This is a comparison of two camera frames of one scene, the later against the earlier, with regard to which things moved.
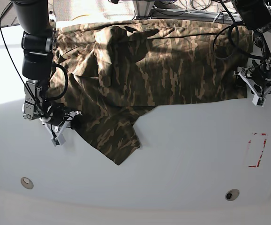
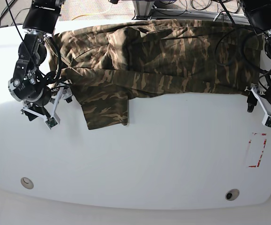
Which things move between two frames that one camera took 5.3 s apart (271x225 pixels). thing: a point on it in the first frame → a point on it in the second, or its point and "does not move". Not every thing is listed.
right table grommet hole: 232,194 does not move
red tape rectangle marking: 258,164 does not move
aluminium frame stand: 144,9 does not move
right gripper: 260,90 → 269,120
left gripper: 57,138 → 66,91
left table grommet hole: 26,183 does not move
